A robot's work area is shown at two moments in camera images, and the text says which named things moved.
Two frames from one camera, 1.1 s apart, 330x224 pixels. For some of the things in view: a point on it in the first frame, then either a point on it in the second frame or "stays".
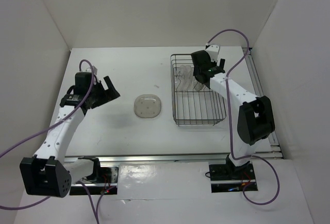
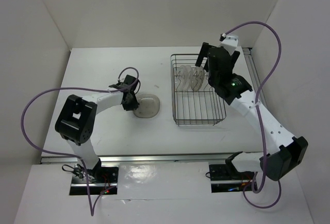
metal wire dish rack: (193, 102) stays
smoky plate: (147, 106) stays
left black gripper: (108, 95) to (134, 105)
